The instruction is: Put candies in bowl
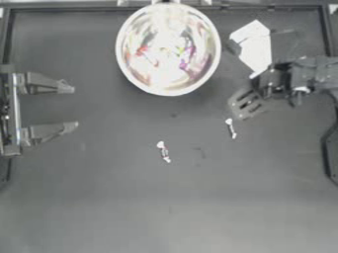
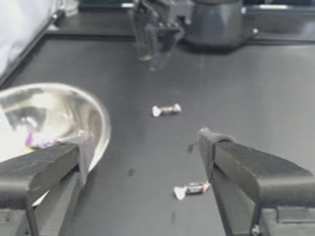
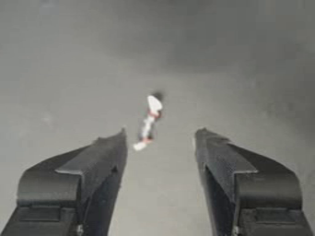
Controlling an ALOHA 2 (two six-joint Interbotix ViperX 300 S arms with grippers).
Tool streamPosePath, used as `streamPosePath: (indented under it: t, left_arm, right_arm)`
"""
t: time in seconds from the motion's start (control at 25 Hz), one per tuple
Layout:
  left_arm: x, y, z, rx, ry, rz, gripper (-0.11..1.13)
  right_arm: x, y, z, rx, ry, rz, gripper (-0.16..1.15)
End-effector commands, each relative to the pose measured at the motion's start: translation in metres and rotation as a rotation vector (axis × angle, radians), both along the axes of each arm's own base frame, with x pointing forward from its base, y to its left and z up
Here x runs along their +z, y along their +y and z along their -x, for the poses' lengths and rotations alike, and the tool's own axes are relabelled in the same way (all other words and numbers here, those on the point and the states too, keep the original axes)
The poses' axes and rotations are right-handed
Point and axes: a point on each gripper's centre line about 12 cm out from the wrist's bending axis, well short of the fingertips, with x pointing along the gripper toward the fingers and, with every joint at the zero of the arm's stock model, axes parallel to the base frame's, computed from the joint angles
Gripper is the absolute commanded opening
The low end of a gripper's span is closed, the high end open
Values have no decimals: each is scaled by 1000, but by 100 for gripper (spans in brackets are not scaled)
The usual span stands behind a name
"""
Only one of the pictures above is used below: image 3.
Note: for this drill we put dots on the white twisted sweet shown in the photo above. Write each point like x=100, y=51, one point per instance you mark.
x=153, y=106

